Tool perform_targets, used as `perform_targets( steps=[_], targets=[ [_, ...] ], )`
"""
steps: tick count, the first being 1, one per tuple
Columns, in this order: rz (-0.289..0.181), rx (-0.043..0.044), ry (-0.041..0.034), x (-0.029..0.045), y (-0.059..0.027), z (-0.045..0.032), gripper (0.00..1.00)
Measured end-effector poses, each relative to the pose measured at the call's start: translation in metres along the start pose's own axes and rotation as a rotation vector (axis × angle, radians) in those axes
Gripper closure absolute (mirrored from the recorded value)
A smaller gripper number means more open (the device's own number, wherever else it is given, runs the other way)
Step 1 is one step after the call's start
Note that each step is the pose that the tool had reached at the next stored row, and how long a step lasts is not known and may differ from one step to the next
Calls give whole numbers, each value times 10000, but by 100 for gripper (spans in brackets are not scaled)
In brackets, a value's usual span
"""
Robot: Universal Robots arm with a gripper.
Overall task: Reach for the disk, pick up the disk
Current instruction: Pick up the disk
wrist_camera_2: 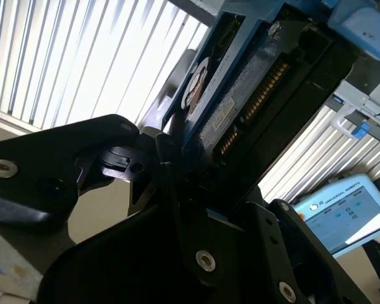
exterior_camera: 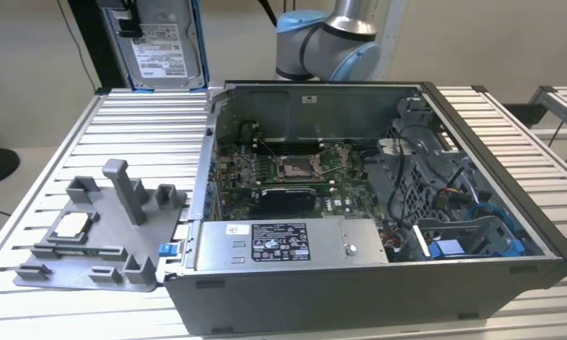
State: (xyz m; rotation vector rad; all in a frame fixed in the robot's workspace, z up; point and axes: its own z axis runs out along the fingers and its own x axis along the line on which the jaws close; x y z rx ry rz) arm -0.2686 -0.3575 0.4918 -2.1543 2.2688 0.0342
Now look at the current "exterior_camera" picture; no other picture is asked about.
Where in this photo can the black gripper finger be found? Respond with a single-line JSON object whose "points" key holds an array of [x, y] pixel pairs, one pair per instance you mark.
{"points": [[131, 21]]}

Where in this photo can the hard disk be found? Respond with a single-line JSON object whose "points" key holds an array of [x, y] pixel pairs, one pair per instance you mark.
{"points": [[165, 46]]}

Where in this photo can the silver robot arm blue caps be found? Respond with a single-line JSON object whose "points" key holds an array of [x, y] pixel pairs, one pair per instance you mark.
{"points": [[331, 39]]}

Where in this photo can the grey disk bay cage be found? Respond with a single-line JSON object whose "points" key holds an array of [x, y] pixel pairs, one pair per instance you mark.
{"points": [[421, 166]]}

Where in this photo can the black RAM slot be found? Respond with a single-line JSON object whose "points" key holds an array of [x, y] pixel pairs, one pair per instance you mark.
{"points": [[288, 141]]}

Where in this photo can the CPU socket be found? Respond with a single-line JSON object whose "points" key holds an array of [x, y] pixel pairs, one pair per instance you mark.
{"points": [[295, 169]]}

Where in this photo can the grey parts rack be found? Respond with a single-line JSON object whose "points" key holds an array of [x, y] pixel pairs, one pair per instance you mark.
{"points": [[108, 226]]}

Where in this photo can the silver CPU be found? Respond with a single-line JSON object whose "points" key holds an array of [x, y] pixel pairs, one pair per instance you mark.
{"points": [[75, 225]]}

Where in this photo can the black graphics card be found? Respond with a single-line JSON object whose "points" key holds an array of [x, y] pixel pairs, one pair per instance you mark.
{"points": [[287, 202]]}

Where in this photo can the blue case latch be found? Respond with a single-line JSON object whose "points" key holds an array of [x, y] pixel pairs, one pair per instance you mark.
{"points": [[167, 249]]}

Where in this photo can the green RAM stick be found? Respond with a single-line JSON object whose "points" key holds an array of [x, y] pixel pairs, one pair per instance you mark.
{"points": [[87, 251]]}

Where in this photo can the green motherboard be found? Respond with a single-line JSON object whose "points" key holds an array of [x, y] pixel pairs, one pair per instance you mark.
{"points": [[354, 198]]}

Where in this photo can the silver power supply unit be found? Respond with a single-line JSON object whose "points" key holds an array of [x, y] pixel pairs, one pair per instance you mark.
{"points": [[359, 241]]}

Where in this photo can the dark grey PC case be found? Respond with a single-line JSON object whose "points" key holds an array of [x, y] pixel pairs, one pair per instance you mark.
{"points": [[322, 301]]}

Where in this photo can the blue carrier in bay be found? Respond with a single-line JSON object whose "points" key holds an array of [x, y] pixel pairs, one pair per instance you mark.
{"points": [[446, 248]]}

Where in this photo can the metal slat side table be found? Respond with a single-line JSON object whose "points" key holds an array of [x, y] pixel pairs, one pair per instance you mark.
{"points": [[565, 102]]}

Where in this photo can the blue bay clip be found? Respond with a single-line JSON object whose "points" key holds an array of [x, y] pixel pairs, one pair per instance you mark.
{"points": [[519, 246]]}

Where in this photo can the black upright post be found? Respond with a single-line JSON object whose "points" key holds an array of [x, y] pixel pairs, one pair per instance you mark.
{"points": [[92, 35]]}

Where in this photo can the white upright post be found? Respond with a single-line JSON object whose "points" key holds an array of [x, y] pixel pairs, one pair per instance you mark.
{"points": [[391, 56]]}

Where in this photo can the black table bracket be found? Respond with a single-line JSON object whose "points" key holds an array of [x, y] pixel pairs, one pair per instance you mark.
{"points": [[525, 114]]}

